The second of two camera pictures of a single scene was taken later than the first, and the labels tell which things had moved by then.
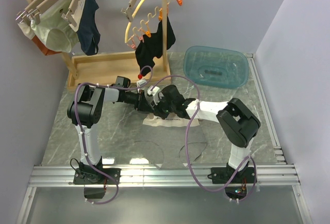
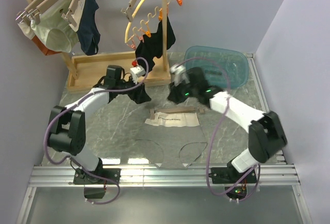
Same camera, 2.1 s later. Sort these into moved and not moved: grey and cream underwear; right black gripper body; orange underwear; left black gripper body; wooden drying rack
Moved: left black gripper body; right black gripper body
Not moved: wooden drying rack; grey and cream underwear; orange underwear
